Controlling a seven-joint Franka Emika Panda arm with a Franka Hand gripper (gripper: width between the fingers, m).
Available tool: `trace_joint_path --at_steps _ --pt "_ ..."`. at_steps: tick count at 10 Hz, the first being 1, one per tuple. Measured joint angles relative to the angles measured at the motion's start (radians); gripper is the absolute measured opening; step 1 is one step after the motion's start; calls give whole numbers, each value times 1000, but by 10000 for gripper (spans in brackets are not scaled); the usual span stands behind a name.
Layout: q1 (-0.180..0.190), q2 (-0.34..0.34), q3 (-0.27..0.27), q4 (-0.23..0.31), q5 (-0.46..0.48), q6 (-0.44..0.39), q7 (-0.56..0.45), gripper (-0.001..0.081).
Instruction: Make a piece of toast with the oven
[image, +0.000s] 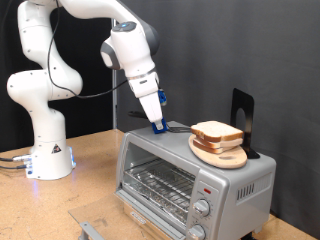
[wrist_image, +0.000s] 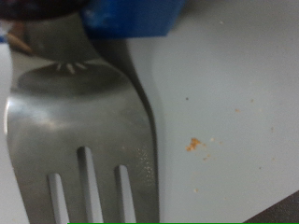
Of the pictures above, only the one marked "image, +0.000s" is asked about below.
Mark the glass oven door with handle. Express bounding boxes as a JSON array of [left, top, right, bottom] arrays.
[[68, 190, 188, 240]]

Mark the white bread slice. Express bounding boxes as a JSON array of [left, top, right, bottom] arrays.
[[192, 139, 234, 155], [194, 134, 244, 150], [190, 120, 244, 143]]

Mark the wooden riser under oven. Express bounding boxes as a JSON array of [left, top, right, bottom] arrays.
[[123, 201, 178, 240]]

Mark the black base cable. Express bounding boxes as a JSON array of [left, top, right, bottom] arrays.
[[0, 153, 32, 163], [0, 163, 28, 170]]

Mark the round wooden serving board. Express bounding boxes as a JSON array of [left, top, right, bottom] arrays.
[[188, 133, 248, 170]]

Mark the metal spatula with blue block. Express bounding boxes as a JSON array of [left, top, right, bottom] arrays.
[[128, 110, 194, 135]]

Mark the metal pole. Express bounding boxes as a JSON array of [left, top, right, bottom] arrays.
[[111, 18, 119, 130]]

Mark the silver toaster oven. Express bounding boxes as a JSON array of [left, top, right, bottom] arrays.
[[114, 120, 277, 240]]

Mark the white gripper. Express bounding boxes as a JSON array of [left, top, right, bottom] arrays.
[[138, 91, 166, 132]]

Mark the silver oven knob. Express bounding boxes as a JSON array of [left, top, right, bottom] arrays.
[[193, 199, 211, 218], [188, 224, 207, 240]]

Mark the black metal bookend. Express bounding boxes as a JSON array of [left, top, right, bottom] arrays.
[[229, 87, 261, 160]]

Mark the wire oven rack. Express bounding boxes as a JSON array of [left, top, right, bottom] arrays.
[[123, 159, 197, 225]]

